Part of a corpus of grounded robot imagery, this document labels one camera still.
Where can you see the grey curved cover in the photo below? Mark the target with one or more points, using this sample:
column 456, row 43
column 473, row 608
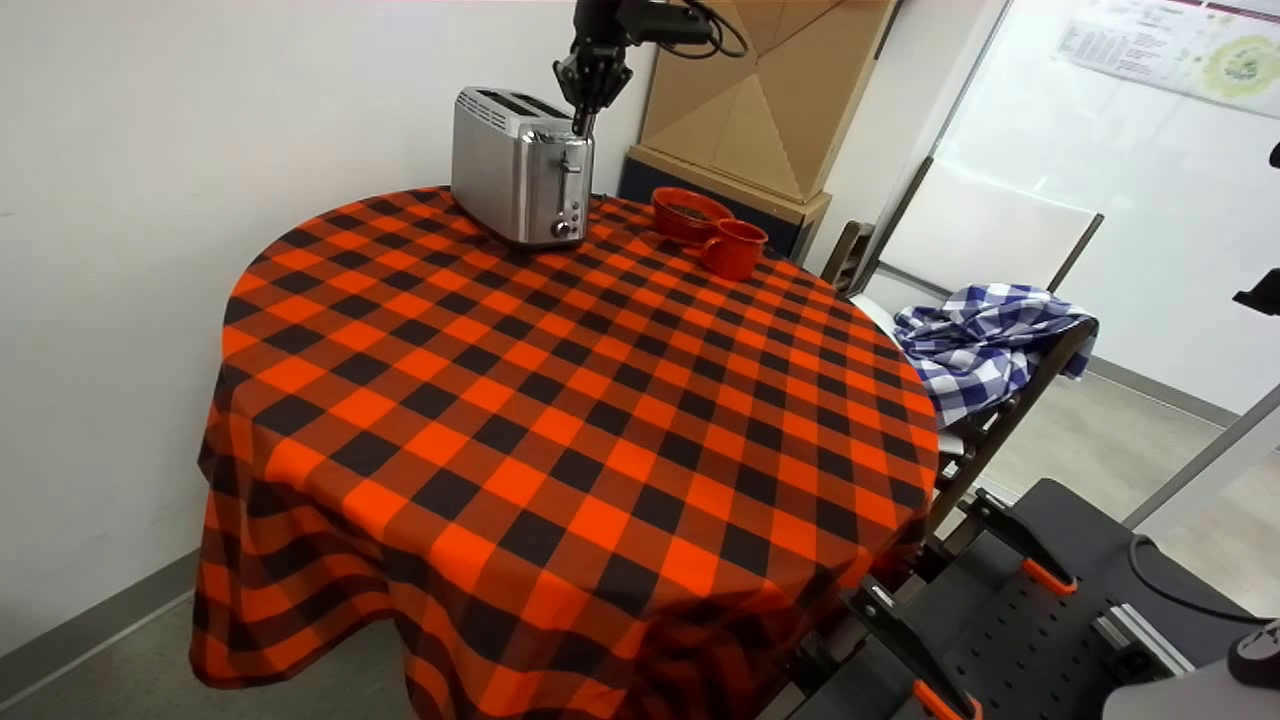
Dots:
column 1184, row 700

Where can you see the dark wooden rack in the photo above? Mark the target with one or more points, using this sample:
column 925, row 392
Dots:
column 1012, row 406

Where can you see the aluminium mounting rail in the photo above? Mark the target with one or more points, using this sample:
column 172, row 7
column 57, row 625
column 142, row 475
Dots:
column 1143, row 637

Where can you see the paper poster with chart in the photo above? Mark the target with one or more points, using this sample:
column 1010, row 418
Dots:
column 1200, row 54

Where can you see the black perforated mounting board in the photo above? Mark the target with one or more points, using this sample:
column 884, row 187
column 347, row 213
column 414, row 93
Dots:
column 1012, row 642

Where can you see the black orange bar clamp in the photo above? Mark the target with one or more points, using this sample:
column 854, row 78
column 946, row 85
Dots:
column 907, row 645
column 1012, row 532

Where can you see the white leaning panel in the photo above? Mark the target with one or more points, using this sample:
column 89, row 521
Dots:
column 985, row 224

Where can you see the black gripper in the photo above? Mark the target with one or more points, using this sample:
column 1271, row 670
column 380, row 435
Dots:
column 601, row 38

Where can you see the tan cardboard box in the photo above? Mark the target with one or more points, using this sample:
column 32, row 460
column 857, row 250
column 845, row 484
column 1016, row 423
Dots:
column 773, row 93

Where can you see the orange black checkered tablecloth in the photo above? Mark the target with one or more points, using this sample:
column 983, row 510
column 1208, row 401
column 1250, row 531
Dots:
column 532, row 440

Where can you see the large whiteboard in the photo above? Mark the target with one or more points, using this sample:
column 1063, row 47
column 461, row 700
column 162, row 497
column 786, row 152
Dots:
column 1160, row 254

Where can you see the black bracket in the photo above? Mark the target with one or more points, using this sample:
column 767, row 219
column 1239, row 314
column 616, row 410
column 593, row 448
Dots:
column 1262, row 292

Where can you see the silver two-slot toaster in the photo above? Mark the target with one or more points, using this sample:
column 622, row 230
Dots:
column 502, row 163

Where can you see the grey metal bar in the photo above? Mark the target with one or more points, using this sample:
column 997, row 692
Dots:
column 1200, row 460

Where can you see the red ceramic cup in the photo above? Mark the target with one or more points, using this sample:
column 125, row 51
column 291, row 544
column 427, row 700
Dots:
column 682, row 213

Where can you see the blue white checkered cloth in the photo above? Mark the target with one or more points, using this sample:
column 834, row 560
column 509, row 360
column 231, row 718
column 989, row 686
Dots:
column 983, row 342

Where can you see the dark rounded knob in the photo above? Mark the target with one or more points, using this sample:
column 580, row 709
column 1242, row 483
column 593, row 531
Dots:
column 1256, row 654

